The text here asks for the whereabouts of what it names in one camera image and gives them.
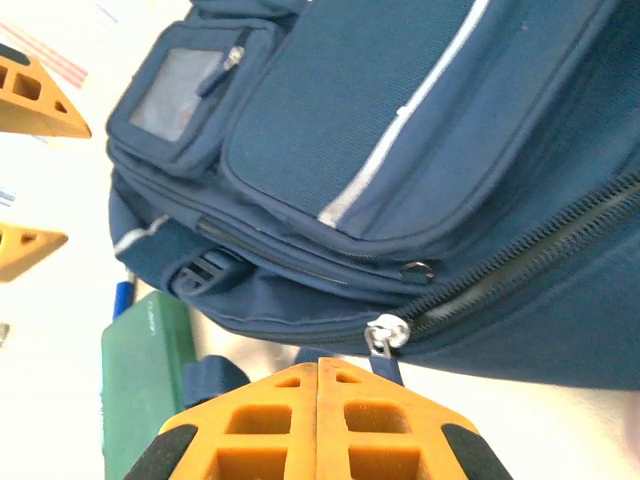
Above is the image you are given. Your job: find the blue white marker pen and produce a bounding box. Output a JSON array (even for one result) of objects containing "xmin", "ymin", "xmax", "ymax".
[{"xmin": 112, "ymin": 278, "xmax": 137, "ymax": 322}]

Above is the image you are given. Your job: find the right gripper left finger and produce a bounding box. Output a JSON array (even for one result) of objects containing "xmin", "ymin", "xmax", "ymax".
[{"xmin": 124, "ymin": 362, "xmax": 319, "ymax": 480}]

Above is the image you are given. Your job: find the green case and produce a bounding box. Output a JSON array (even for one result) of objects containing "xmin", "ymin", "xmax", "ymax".
[{"xmin": 99, "ymin": 291, "xmax": 197, "ymax": 480}]

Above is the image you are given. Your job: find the navy blue student backpack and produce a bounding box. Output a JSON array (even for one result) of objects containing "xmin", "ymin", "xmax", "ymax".
[{"xmin": 104, "ymin": 0, "xmax": 640, "ymax": 414}]

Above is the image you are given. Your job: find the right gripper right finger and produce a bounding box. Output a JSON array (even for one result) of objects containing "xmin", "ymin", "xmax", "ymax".
[{"xmin": 317, "ymin": 357, "xmax": 514, "ymax": 480}]

